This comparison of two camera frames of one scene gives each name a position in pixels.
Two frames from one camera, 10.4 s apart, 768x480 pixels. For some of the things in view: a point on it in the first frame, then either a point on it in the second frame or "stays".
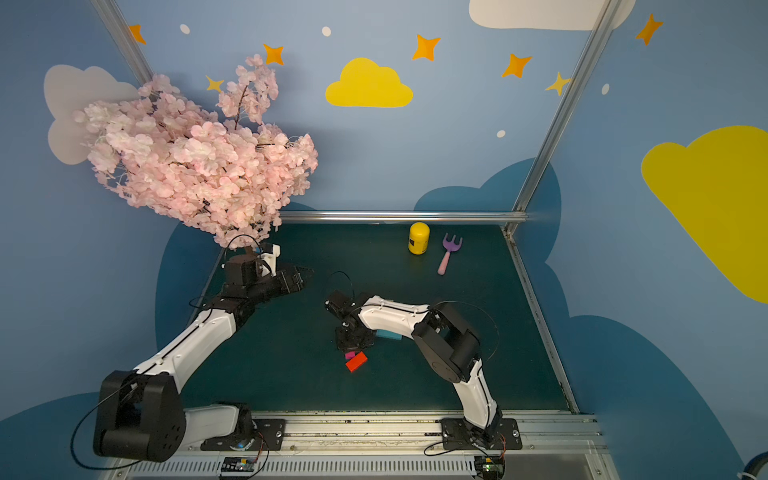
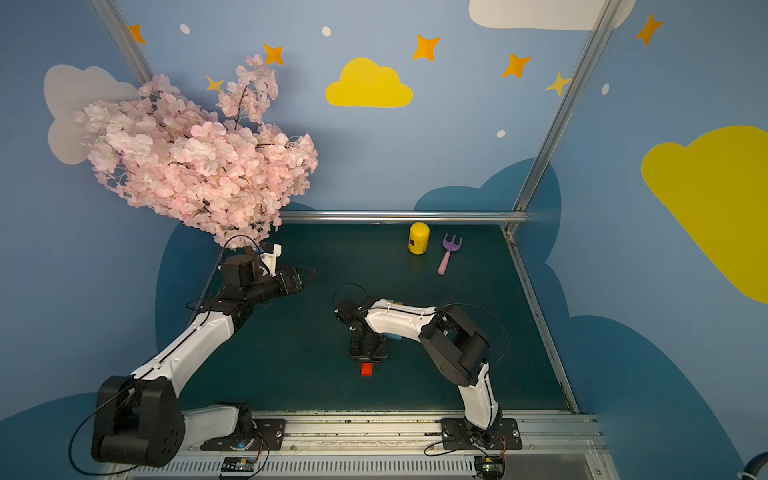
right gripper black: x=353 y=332 -> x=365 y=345
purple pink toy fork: x=450 y=246 stays
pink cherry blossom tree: x=227 y=169 stays
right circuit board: x=489 y=467 stays
